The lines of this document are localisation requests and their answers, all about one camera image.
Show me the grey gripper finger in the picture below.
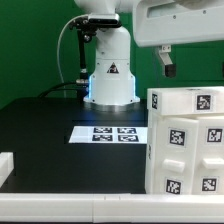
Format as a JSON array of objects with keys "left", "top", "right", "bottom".
[{"left": 156, "top": 45, "right": 176, "bottom": 78}]

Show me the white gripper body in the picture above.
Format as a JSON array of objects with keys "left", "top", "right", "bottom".
[{"left": 132, "top": 0, "right": 224, "bottom": 47}]

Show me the white panel piece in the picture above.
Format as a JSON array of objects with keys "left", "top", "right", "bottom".
[{"left": 147, "top": 86, "right": 224, "bottom": 116}]

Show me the white cabinet body box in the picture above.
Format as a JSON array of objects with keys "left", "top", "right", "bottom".
[{"left": 144, "top": 109, "right": 224, "bottom": 196}]

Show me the white door panel with knob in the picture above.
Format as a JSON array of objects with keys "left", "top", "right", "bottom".
[{"left": 156, "top": 117, "right": 198, "bottom": 195}]

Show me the white cabinet door panel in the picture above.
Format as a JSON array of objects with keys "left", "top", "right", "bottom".
[{"left": 192, "top": 116, "right": 224, "bottom": 195}]

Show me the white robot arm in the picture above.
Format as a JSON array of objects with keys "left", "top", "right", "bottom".
[{"left": 74, "top": 0, "right": 224, "bottom": 109}]

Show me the white marker sheet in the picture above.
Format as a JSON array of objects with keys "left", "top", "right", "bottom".
[{"left": 69, "top": 126, "right": 147, "bottom": 144}]

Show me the black camera on stand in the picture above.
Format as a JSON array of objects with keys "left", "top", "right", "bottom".
[{"left": 69, "top": 14, "right": 122, "bottom": 100}]

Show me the grey camera cable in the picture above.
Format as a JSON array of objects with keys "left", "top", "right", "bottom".
[{"left": 56, "top": 14, "right": 88, "bottom": 84}]

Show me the black base cable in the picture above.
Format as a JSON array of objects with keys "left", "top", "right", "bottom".
[{"left": 38, "top": 81, "right": 88, "bottom": 99}]

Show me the white front fence rail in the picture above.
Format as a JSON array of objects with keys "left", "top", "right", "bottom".
[{"left": 0, "top": 193, "right": 224, "bottom": 223}]

